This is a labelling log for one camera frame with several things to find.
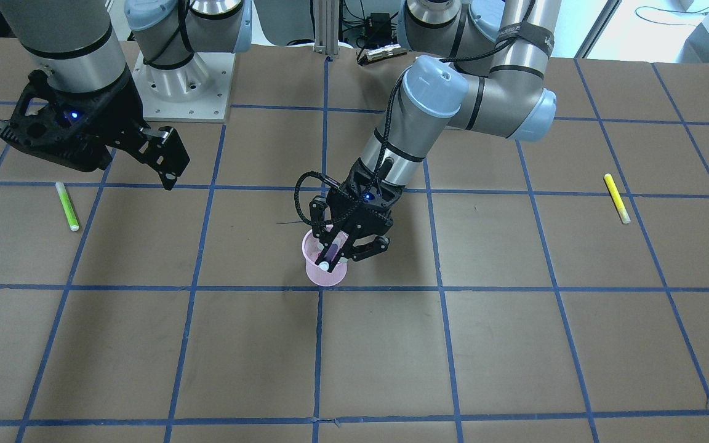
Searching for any green pen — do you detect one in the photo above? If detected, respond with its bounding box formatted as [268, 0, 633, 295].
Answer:
[55, 182, 81, 232]

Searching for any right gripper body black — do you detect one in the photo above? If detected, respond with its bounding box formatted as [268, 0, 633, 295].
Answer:
[0, 70, 146, 173]

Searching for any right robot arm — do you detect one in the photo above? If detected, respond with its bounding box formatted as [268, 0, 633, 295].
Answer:
[0, 1, 253, 190]

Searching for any pink mesh cup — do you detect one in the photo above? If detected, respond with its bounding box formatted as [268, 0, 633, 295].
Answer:
[303, 230, 348, 287]

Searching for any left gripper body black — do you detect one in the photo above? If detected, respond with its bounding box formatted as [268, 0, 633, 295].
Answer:
[324, 160, 404, 244]

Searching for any yellow pen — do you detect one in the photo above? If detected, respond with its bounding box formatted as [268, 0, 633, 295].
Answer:
[603, 173, 632, 225]

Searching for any purple pen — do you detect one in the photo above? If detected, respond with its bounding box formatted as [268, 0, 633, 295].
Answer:
[318, 243, 340, 271]

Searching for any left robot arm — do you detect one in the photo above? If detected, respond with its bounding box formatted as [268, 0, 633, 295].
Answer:
[301, 1, 561, 274]

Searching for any aluminium frame post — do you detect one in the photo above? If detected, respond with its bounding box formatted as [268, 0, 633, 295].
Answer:
[312, 0, 341, 58]

